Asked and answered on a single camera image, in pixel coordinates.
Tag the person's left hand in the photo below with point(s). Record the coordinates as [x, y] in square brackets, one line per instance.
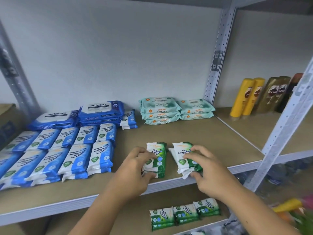
[129, 176]

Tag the person's right hand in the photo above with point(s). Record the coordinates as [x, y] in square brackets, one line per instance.
[215, 178]

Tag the grey metal shelf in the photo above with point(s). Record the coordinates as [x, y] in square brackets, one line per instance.
[220, 139]

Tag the group of blue wipe packets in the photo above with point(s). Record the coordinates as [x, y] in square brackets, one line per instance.
[49, 159]

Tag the person's left forearm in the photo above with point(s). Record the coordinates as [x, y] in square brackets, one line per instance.
[105, 215]

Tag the water bottles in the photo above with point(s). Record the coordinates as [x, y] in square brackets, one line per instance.
[278, 174]

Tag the yellow bottle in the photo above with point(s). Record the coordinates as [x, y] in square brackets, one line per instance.
[287, 205]
[254, 95]
[241, 98]

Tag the pink bottle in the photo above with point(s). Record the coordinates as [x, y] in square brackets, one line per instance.
[308, 202]

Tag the dark brown bottle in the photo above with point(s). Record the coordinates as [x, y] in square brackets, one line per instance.
[266, 94]

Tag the green bottle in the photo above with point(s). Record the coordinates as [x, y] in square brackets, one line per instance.
[304, 222]

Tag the cardboard box blue print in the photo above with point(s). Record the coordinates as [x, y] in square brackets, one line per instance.
[10, 124]
[24, 226]

